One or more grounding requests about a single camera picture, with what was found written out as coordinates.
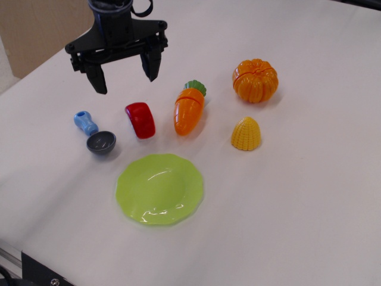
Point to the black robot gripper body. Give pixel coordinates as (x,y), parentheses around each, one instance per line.
(118,32)

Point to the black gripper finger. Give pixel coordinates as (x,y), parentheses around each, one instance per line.
(96,77)
(151,61)

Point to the red toy sushi piece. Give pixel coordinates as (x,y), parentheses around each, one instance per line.
(141,119)

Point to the lime green plastic plate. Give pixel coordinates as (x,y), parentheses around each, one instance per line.
(159,189)

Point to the orange toy carrot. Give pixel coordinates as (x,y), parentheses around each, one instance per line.
(188,108)

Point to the orange toy pumpkin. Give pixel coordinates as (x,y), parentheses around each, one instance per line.
(255,81)

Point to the yellow toy corn piece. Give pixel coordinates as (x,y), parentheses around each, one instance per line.
(246,135)

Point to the blue handled grey toy scoop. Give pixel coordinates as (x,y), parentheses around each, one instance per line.
(98,142)

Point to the aluminium table edge rail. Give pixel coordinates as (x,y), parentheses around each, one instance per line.
(11,259)

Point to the black bracket with screw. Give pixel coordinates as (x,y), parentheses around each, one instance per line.
(39,274)

